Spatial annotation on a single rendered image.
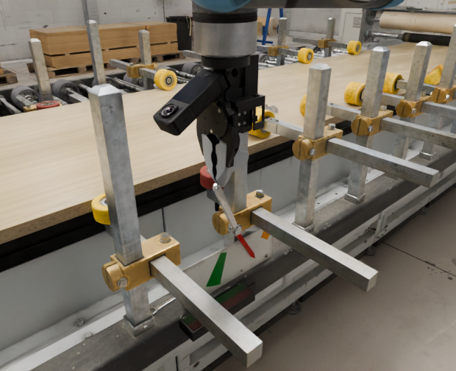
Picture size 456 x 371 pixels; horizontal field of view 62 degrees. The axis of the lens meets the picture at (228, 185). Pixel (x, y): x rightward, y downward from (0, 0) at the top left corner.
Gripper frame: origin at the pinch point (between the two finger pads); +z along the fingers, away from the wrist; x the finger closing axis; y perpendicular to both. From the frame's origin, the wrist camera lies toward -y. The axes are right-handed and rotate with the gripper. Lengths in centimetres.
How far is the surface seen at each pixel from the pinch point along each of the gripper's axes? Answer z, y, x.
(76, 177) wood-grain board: 10.2, -11.2, 37.4
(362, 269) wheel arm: 14.2, 14.9, -20.7
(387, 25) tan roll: 3, 266, 116
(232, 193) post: 9.0, 9.3, 6.8
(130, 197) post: 0.9, -12.9, 6.0
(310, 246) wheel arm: 14.3, 13.5, -10.6
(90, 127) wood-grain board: 11, 5, 69
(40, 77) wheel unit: 3, 6, 115
